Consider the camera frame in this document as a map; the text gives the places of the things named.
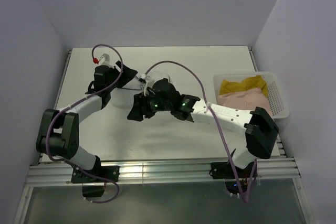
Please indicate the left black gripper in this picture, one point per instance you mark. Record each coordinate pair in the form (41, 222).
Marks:
(127, 75)

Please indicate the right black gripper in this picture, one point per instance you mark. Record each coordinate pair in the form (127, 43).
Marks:
(140, 107)

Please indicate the white mesh laundry bag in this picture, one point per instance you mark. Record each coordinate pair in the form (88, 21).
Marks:
(122, 98)

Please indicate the pink bra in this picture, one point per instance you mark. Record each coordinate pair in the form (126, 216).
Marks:
(245, 100)

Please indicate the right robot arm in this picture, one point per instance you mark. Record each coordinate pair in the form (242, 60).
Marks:
(257, 126)

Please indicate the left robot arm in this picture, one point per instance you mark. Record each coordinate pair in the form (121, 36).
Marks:
(58, 135)

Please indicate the yellow cloth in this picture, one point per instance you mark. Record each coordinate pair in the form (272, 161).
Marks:
(227, 87)

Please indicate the white plastic basket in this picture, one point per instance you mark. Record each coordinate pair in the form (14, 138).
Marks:
(276, 95)

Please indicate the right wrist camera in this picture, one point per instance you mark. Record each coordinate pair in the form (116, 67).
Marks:
(146, 79)

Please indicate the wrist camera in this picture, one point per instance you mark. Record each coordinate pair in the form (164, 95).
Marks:
(146, 79)
(103, 61)

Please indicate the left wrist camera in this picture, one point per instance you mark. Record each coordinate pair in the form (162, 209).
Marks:
(103, 61)

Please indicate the aluminium rail frame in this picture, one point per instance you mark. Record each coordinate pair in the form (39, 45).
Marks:
(165, 181)

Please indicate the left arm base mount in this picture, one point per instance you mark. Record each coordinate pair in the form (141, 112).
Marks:
(95, 183)

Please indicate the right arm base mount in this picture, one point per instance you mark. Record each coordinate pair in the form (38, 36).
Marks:
(223, 170)

